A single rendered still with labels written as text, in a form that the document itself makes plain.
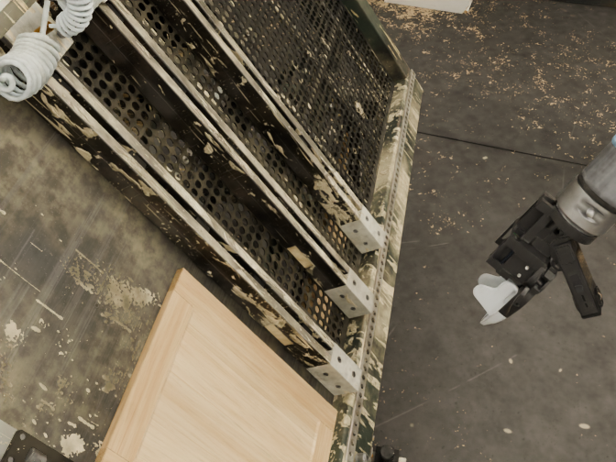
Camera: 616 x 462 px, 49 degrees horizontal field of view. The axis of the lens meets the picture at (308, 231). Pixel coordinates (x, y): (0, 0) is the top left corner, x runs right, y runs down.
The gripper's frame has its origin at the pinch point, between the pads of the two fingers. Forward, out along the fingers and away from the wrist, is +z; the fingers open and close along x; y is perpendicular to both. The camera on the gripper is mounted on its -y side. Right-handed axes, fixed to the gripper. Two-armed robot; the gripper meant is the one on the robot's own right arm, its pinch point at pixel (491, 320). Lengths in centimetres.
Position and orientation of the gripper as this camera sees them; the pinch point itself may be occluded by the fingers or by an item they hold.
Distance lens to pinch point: 103.6
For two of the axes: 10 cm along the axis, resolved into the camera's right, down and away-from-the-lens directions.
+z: -4.9, 6.7, 5.6
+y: -7.7, -6.3, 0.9
